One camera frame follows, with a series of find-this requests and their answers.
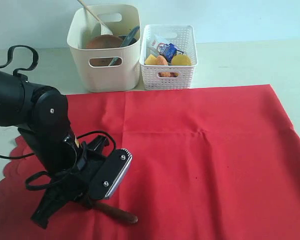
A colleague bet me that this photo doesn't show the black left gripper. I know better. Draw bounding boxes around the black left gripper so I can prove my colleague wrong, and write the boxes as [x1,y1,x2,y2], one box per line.
[31,136,109,229]

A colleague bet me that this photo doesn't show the dark wooden spoon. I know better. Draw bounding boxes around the dark wooden spoon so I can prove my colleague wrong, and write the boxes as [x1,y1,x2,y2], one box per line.
[80,194,139,225]

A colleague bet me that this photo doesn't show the brown wooden plate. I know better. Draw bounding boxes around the brown wooden plate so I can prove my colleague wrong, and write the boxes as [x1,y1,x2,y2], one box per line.
[85,34,123,67]

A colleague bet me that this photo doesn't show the yellow cheese wedge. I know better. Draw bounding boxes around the yellow cheese wedge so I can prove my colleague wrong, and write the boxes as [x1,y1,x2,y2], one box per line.
[144,54,157,66]

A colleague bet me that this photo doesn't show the red tablecloth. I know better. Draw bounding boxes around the red tablecloth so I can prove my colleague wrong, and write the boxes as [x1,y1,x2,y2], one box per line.
[0,85,300,240]

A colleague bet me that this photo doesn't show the orange fried food piece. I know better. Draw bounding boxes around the orange fried food piece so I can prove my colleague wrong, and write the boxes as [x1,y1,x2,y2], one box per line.
[155,55,169,66]

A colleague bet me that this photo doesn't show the stainless steel cup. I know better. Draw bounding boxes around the stainless steel cup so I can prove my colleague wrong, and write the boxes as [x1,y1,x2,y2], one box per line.
[118,35,137,48]

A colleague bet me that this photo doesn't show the yellow lemon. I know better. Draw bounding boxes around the yellow lemon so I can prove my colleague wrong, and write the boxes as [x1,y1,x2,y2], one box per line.
[170,54,192,66]

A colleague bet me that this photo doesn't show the steel table knife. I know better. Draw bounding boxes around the steel table knife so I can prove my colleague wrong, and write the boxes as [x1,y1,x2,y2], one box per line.
[108,25,140,67]

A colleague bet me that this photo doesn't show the white ceramic bowl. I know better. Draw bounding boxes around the white ceramic bowl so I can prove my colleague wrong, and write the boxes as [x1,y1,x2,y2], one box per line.
[91,23,113,37]

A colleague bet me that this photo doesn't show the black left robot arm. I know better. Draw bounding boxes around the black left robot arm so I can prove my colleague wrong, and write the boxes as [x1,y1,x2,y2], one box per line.
[0,66,108,229]

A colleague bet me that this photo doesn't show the cream plastic bin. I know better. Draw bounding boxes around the cream plastic bin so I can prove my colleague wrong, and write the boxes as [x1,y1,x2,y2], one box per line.
[67,4,141,92]

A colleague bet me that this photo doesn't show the white perforated basket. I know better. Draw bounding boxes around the white perforated basket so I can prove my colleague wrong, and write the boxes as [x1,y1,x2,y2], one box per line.
[139,24,198,90]

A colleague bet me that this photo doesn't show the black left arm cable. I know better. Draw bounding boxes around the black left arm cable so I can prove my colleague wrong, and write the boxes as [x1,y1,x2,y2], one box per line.
[0,44,117,192]

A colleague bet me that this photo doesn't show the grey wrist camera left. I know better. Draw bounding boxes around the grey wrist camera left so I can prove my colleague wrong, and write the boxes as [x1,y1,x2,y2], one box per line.
[88,148,133,200]

